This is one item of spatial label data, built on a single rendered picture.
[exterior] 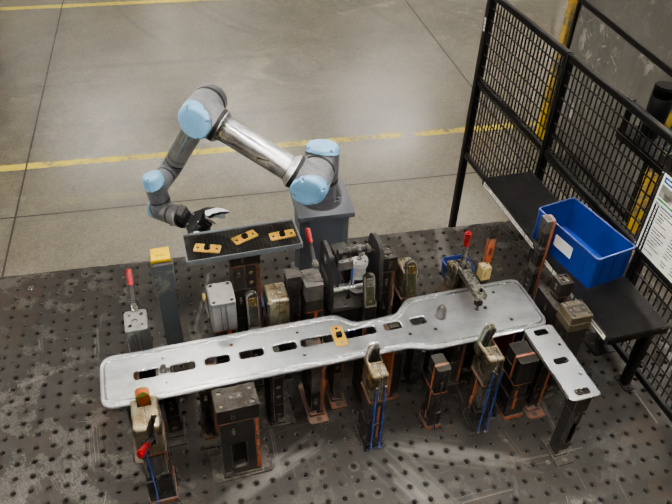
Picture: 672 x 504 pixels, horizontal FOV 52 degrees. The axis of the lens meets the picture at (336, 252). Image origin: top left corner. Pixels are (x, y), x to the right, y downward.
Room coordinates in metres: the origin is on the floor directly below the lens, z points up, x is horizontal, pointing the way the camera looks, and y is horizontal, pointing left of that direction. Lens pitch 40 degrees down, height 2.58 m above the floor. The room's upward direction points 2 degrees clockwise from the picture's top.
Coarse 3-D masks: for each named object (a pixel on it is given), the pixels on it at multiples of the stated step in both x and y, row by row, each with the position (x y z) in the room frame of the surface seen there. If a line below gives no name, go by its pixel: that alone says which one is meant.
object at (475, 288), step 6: (462, 270) 1.71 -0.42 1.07; (468, 270) 1.71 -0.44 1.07; (462, 276) 1.69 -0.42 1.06; (468, 276) 1.68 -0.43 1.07; (474, 276) 1.68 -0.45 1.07; (468, 282) 1.65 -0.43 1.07; (474, 282) 1.65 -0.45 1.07; (468, 288) 1.64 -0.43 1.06; (474, 288) 1.62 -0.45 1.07; (480, 288) 1.61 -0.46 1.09; (474, 294) 1.60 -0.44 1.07; (480, 294) 1.60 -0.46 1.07; (486, 294) 1.60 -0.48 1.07; (474, 300) 1.61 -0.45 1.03; (480, 300) 1.60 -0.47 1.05
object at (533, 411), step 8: (536, 368) 1.46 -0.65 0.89; (544, 368) 1.44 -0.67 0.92; (536, 376) 1.44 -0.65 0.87; (544, 376) 1.44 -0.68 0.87; (536, 384) 1.44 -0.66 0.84; (544, 384) 1.45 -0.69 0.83; (528, 392) 1.46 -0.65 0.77; (536, 392) 1.44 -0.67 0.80; (528, 400) 1.44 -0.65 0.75; (536, 400) 1.44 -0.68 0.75; (528, 408) 1.44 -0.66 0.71; (536, 408) 1.44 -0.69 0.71; (528, 416) 1.41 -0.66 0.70; (536, 416) 1.41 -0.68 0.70; (544, 416) 1.42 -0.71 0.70
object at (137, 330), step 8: (128, 312) 1.47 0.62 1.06; (136, 312) 1.47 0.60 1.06; (144, 312) 1.47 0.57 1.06; (128, 320) 1.44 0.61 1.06; (136, 320) 1.44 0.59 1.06; (144, 320) 1.44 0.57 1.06; (128, 328) 1.40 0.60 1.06; (136, 328) 1.40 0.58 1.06; (144, 328) 1.41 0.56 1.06; (128, 336) 1.39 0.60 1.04; (136, 336) 1.40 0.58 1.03; (144, 336) 1.40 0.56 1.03; (128, 344) 1.39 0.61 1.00; (136, 344) 1.40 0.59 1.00; (144, 344) 1.40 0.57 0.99; (152, 344) 1.45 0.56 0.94; (144, 376) 1.40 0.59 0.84; (152, 376) 1.41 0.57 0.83; (160, 400) 1.41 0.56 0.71
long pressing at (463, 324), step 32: (512, 288) 1.71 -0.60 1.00; (320, 320) 1.52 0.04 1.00; (384, 320) 1.54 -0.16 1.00; (448, 320) 1.55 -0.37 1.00; (480, 320) 1.55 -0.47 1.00; (512, 320) 1.56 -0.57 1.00; (544, 320) 1.57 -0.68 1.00; (160, 352) 1.37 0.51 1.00; (192, 352) 1.37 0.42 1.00; (224, 352) 1.38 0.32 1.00; (288, 352) 1.39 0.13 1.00; (320, 352) 1.39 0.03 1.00; (352, 352) 1.40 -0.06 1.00; (384, 352) 1.41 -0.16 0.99; (128, 384) 1.24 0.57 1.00; (160, 384) 1.25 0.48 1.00; (192, 384) 1.25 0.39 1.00; (224, 384) 1.26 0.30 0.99
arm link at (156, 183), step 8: (160, 168) 2.10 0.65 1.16; (144, 176) 2.02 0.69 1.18; (152, 176) 2.02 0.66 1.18; (160, 176) 2.02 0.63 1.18; (168, 176) 2.07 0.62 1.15; (144, 184) 2.00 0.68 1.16; (152, 184) 1.99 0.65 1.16; (160, 184) 2.01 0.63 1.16; (168, 184) 2.05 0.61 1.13; (152, 192) 1.99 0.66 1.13; (160, 192) 2.00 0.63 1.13; (152, 200) 1.99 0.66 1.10; (160, 200) 1.99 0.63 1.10; (168, 200) 2.01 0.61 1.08
